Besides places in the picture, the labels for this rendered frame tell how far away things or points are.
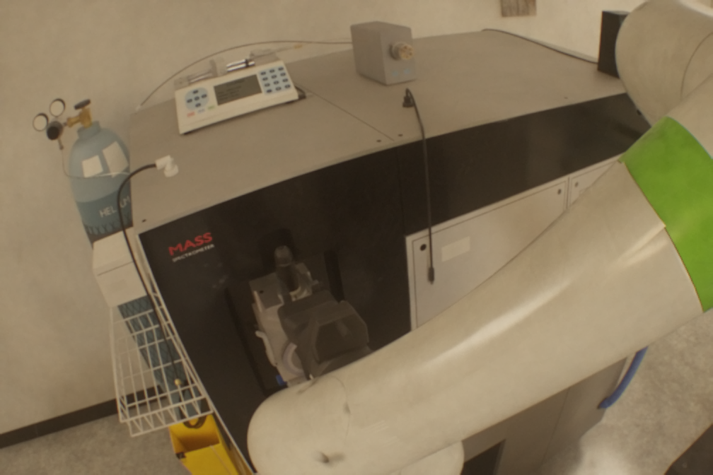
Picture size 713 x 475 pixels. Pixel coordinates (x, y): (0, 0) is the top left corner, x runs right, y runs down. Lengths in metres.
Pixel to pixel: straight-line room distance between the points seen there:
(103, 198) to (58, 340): 0.95
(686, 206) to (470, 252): 0.73
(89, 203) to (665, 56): 1.44
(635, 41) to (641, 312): 0.24
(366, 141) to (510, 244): 0.38
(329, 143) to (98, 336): 1.66
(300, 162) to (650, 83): 0.52
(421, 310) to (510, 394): 0.67
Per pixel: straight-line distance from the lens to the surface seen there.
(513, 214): 0.98
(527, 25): 2.48
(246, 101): 1.00
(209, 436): 1.15
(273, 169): 0.74
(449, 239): 0.90
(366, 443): 0.34
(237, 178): 0.74
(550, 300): 0.27
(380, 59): 1.03
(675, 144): 0.28
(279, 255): 0.70
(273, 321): 0.76
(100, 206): 1.52
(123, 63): 1.78
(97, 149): 1.49
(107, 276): 1.08
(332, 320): 0.54
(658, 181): 0.27
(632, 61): 0.42
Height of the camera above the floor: 1.74
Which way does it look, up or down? 33 degrees down
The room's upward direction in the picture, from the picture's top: 8 degrees counter-clockwise
